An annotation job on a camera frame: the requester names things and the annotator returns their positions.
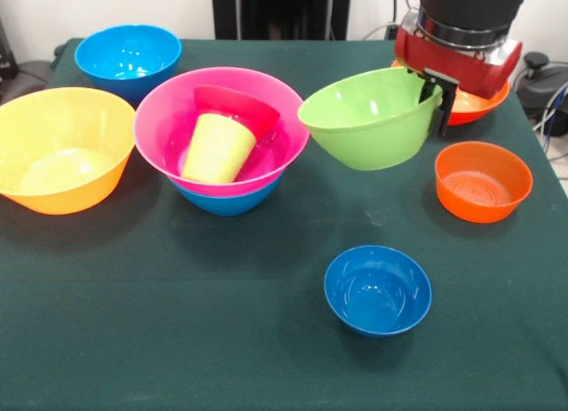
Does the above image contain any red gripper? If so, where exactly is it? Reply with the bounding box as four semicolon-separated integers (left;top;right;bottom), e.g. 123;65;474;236
394;27;524;139

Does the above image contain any lime green plastic bowl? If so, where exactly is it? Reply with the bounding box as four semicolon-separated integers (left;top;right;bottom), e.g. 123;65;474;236
296;67;444;172

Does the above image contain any small crimson red bowl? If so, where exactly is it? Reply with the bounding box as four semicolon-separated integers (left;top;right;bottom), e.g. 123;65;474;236
193;85;282;140

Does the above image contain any small dark blue bowl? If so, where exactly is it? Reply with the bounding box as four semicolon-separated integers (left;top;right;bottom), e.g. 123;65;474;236
323;244;433;339

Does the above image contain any lime green plastic cup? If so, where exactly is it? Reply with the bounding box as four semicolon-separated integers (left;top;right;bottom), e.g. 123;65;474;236
180;113;258;185

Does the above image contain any light blue plastic bowl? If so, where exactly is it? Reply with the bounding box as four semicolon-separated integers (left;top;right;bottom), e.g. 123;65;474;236
168;170;286;217
74;24;183;106

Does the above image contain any large pink plastic bowl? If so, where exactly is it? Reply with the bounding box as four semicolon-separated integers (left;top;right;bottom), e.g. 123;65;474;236
132;66;311;197

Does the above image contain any wide red-orange plastic bowl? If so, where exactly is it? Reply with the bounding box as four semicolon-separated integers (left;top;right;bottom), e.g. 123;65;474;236
390;59;511;127

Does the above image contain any small red-orange plastic bowl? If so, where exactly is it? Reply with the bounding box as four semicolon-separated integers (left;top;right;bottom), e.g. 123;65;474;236
434;140;534;225

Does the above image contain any black round floor stand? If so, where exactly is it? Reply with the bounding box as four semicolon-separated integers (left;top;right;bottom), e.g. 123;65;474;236
514;51;568;137

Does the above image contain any dark green tablecloth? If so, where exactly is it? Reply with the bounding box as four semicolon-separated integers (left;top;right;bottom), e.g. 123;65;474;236
0;37;568;411

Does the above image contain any large orange plastic bowl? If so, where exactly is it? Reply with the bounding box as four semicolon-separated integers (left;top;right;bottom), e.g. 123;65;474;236
0;86;137;216

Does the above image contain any dark grey floor equipment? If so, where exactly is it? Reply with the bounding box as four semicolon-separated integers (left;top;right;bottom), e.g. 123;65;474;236
0;18;57;108

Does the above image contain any black power plug cable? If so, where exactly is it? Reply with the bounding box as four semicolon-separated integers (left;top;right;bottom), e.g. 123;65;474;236
384;0;421;42

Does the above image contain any tangle of floor cables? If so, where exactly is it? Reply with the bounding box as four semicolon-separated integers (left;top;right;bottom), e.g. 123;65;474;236
531;80;568;163

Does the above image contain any black pedestal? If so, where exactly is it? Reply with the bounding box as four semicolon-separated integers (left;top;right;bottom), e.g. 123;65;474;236
210;0;352;42

